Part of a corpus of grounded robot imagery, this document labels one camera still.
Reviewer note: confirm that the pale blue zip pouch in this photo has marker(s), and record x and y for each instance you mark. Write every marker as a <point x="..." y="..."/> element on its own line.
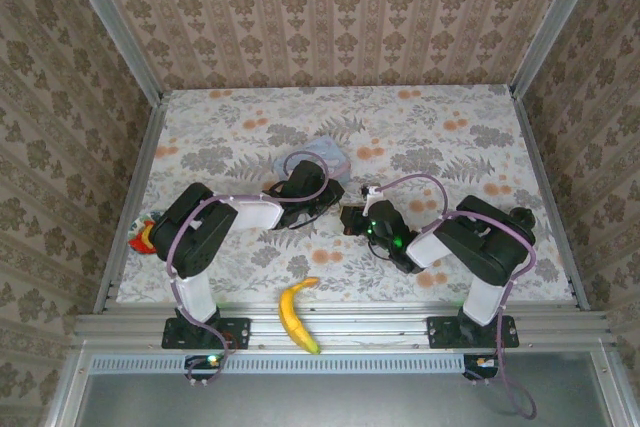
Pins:
<point x="325" y="147"/>

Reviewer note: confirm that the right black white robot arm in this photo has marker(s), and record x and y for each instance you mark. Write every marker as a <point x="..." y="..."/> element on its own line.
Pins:
<point x="480" y="242"/>

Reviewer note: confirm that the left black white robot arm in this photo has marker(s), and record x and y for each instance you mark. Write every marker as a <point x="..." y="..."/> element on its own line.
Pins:
<point x="195" y="232"/>

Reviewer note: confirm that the yellow banana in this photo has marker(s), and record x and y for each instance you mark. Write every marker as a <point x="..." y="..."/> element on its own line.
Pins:
<point x="290" y="312"/>

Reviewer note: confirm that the black round object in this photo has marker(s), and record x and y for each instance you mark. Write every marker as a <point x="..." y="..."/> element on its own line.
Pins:
<point x="524" y="217"/>

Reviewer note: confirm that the right controller board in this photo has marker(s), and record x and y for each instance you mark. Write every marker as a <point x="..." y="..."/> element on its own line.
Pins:
<point x="480" y="364"/>

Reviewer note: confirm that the controller board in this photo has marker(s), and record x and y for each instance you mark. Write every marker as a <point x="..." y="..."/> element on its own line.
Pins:
<point x="202" y="363"/>
<point x="480" y="364"/>

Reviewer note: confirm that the grey metal sheet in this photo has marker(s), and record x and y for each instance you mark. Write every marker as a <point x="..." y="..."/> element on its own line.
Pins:
<point x="325" y="399"/>

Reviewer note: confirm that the left controller board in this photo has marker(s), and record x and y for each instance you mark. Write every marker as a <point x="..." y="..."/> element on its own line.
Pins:
<point x="202" y="363"/>

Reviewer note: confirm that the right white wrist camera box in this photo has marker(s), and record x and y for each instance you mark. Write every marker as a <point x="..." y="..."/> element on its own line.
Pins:
<point x="371" y="194"/>

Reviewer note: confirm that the aluminium front rail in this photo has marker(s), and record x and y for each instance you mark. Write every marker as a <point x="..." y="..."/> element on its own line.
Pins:
<point x="360" y="327"/>

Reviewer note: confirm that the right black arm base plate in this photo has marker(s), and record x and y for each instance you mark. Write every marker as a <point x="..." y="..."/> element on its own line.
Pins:
<point x="442" y="334"/>

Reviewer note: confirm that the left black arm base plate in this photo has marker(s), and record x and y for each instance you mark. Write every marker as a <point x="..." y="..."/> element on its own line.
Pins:
<point x="235" y="334"/>

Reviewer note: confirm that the left aluminium side rail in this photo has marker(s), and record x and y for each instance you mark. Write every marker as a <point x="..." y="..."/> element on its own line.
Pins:
<point x="145" y="157"/>

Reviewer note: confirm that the aluminium side rail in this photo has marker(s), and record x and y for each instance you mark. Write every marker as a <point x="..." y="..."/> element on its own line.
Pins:
<point x="540" y="157"/>
<point x="145" y="157"/>

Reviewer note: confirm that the right aluminium side rail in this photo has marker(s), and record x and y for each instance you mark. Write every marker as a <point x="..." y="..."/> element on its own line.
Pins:
<point x="540" y="157"/>

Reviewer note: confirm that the left aluminium corner post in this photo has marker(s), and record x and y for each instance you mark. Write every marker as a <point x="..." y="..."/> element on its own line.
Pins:
<point x="115" y="22"/>

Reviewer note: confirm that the aluminium corner post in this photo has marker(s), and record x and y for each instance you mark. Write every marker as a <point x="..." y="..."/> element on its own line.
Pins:
<point x="115" y="22"/>
<point x="555" y="22"/>

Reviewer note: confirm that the right aluminium corner post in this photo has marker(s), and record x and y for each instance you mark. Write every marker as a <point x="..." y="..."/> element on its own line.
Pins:
<point x="555" y="22"/>

